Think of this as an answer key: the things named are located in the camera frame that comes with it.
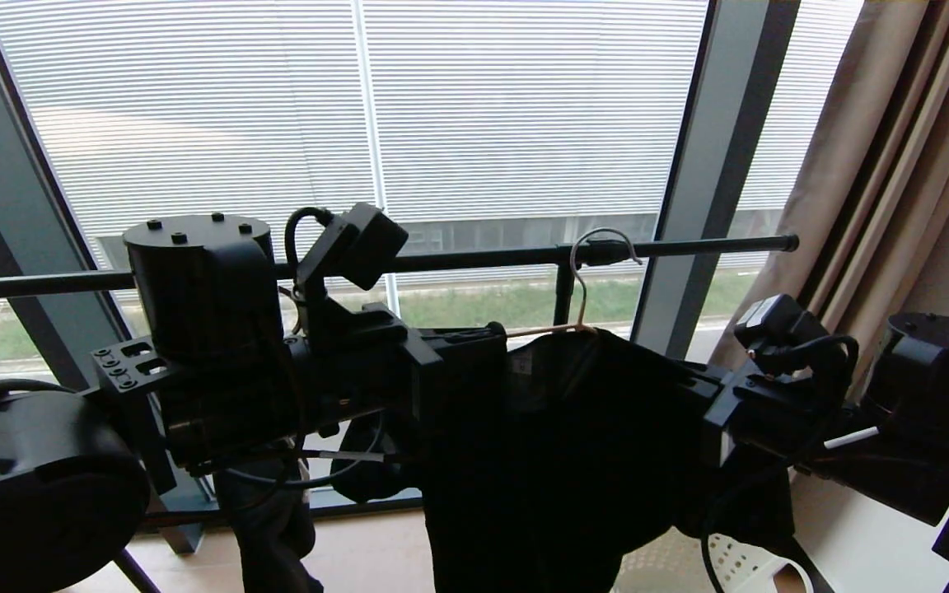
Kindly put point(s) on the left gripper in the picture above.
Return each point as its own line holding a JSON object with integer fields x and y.
{"x": 343, "y": 379}

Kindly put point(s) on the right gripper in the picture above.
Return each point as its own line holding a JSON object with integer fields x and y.
{"x": 853, "y": 461}

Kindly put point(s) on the black shorts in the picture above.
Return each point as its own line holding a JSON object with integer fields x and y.
{"x": 268, "y": 535}

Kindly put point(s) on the black garment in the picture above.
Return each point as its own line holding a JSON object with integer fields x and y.
{"x": 565, "y": 461}

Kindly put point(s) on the pink clothes hanger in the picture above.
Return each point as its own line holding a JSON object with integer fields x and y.
{"x": 582, "y": 296}

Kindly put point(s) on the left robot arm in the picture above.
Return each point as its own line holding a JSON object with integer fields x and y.
{"x": 30, "y": 478}

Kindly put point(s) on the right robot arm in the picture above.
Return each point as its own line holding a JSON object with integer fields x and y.
{"x": 927, "y": 371}

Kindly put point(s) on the white laundry basket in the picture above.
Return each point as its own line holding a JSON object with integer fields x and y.
{"x": 738, "y": 564}

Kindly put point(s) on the black clothes rack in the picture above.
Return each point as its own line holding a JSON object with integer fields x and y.
{"x": 483, "y": 258}

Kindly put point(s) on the window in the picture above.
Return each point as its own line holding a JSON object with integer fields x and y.
{"x": 524, "y": 99}

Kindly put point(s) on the brown curtain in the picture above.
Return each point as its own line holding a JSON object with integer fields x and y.
{"x": 870, "y": 123}

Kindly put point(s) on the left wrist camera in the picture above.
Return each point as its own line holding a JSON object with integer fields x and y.
{"x": 359, "y": 239}

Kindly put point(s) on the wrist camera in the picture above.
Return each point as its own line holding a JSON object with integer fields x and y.
{"x": 359, "y": 239}
{"x": 779, "y": 329}

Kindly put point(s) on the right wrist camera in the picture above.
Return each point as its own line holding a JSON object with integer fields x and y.
{"x": 779, "y": 329}

